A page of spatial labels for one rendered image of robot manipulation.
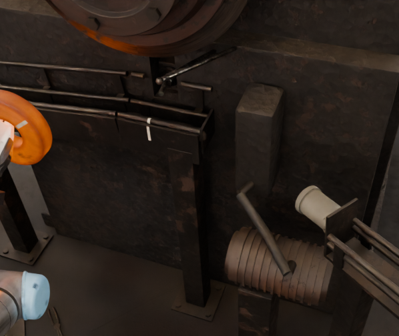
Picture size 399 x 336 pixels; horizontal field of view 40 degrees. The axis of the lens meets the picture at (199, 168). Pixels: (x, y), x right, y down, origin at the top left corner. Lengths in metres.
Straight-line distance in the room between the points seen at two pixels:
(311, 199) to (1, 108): 0.58
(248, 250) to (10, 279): 0.49
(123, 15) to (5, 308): 0.50
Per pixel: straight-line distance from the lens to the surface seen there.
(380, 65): 1.08
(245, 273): 1.18
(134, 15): 0.93
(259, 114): 1.06
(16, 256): 1.94
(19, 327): 1.78
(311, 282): 1.16
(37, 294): 0.94
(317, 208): 1.04
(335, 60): 1.08
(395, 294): 0.97
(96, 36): 1.11
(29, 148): 1.06
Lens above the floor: 1.48
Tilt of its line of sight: 45 degrees down
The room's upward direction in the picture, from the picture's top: 4 degrees counter-clockwise
